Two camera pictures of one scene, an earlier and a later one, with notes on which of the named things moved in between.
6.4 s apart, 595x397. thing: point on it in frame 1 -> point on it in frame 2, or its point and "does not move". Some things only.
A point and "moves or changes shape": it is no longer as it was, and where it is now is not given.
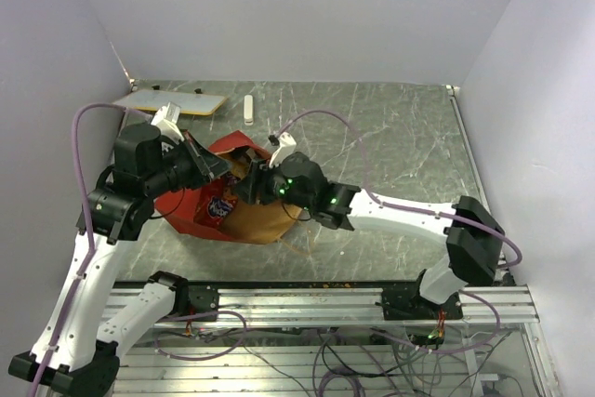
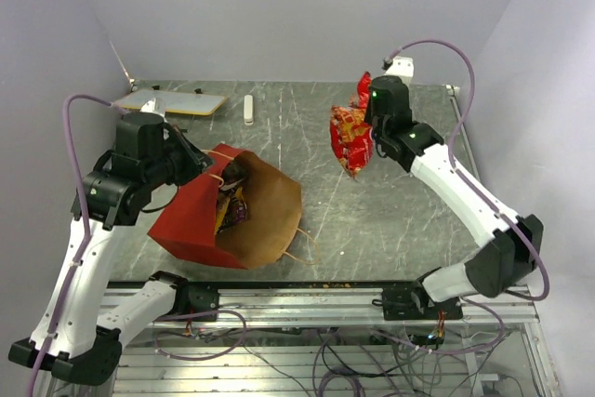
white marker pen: (248, 110) does not move
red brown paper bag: (258, 223) moves or changes shape
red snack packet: (213, 200) -> (363, 86)
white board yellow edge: (189, 102) does not move
